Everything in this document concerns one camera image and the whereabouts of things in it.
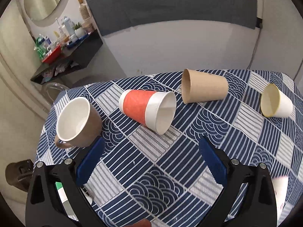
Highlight red bowl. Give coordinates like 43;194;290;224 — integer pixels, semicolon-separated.
42;45;62;65

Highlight left hand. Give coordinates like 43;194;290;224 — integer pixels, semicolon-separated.
124;219;152;227

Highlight green plastic bottle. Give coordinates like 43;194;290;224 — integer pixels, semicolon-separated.
34;37;48;60

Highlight brown ceramic mug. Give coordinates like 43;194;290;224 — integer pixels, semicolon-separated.
54;97;102;149

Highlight brown object on floor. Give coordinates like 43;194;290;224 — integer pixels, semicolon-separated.
5;159;33;192

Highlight small potted plant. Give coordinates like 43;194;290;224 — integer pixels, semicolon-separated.
74;23;86;38

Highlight white cup yellow rim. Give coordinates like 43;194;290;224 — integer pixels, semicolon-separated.
260;84;293;118

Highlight white spray bottle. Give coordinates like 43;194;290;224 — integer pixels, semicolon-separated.
61;16;74;36

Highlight brown kraft paper cup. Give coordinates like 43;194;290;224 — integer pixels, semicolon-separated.
181;69;229;104

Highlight orange and white paper cup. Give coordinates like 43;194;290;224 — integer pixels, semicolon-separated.
119;89;177;135

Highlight oval wall mirror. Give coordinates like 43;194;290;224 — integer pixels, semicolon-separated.
23;0;69;27

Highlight black power cable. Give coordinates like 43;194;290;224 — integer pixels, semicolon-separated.
247;16;264;70

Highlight black wall shelf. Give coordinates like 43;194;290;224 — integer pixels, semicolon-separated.
30;30;103;85

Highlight white paper cup pink print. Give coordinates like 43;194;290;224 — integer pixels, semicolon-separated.
272;176;289;220

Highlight dark grey hanging cloth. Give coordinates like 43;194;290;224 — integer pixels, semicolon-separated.
86;0;257;36

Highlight transparent plastic chair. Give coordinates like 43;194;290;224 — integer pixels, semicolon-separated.
40;82;69;104

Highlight wooden woven bottle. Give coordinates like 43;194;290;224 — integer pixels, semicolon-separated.
78;0;90;21

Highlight beige curtain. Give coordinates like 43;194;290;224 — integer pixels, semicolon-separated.
1;0;50;203

